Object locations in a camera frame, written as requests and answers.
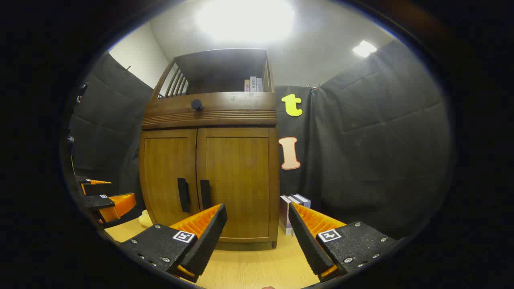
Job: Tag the black backdrop cloth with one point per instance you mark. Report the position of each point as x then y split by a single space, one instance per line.
381 140

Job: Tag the brown wooden shoe cabinet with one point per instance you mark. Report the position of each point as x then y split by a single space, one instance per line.
221 72

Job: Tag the thin grey-blue book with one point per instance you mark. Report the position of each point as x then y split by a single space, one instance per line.
260 85

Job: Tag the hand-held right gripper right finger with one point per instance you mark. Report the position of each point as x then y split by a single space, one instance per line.
305 237

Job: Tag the thin white book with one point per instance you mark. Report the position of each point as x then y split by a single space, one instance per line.
253 84

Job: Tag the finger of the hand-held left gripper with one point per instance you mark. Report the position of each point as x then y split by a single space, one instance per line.
94 189
98 202

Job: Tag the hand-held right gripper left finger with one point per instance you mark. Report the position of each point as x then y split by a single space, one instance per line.
211 233

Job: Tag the white and purple book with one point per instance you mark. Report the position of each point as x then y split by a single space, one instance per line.
284 214

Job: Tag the small ceiling light panel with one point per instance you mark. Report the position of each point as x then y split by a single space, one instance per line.
364 48

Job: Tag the thin brown book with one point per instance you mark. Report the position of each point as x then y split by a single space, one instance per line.
247 86

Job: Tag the pale yellow soft object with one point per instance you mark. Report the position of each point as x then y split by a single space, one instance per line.
145 219

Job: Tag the large ceiling light panel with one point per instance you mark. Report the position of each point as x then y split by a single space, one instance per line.
245 18

